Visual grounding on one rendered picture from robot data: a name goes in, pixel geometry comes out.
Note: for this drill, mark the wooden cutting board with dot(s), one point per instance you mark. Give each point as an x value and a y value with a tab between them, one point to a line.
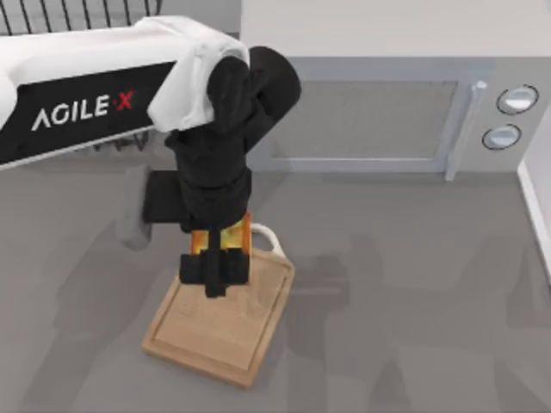
215	340

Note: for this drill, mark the microwave oven door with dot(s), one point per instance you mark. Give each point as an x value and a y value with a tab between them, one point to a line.
361	120

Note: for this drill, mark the pale microwave oven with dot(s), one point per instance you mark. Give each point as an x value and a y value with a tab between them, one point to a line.
379	69

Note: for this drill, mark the round microwave knob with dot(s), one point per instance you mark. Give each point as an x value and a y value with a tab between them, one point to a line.
502	137
516	100

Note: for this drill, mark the white cabinet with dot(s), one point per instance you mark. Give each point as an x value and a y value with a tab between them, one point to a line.
538	193

